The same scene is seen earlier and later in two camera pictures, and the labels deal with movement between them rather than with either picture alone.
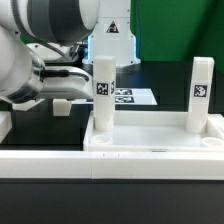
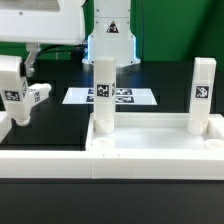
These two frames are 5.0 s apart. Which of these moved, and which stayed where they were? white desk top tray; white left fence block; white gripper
Moved: white gripper
Stayed: white left fence block; white desk top tray
